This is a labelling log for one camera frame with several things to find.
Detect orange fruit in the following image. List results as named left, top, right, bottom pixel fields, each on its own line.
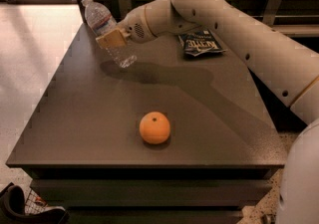
left=139, top=112, right=170, bottom=144

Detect grey drawer cabinet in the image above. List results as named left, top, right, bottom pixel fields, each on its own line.
left=7, top=27, right=286, bottom=224

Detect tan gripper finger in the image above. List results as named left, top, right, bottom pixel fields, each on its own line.
left=96, top=28, right=131, bottom=49

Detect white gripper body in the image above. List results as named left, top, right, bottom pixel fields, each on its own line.
left=118, top=5, right=156, bottom=43

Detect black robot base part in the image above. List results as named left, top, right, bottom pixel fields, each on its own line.
left=0, top=183, right=69, bottom=224

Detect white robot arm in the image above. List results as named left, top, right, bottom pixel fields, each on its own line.
left=97, top=0, right=319, bottom=224

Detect clear plastic water bottle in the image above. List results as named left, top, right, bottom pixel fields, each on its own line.
left=81, top=0, right=137, bottom=68

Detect blue chip bag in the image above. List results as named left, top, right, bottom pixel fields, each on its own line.
left=178, top=29, right=224, bottom=57

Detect wooden wall shelf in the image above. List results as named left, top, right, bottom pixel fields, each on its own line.
left=273, top=25, right=319, bottom=38

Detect right metal bracket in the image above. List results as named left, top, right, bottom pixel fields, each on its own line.
left=262, top=0, right=282, bottom=25

